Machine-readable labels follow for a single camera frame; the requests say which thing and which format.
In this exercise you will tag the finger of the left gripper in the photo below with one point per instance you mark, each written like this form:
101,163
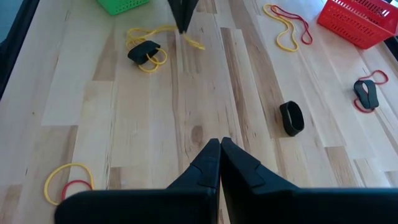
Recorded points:
178,12
189,12

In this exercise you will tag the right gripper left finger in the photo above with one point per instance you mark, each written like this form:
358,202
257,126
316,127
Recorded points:
186,202

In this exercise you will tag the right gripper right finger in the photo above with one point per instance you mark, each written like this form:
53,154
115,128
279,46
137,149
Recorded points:
255,202

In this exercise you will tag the thin yellow rubber band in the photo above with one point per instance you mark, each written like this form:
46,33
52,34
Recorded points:
150,71
196,43
287,49
45,188

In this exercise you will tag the wide black rubber band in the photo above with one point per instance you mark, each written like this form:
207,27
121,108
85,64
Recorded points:
286,124
141,53
371,96

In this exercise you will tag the thin red rubber band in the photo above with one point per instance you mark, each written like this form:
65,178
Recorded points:
76,181
360,109
308,43

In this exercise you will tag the green plastic basket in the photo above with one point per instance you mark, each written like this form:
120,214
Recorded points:
121,6

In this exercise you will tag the red plastic basket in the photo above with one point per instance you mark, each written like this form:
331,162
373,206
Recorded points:
351,21

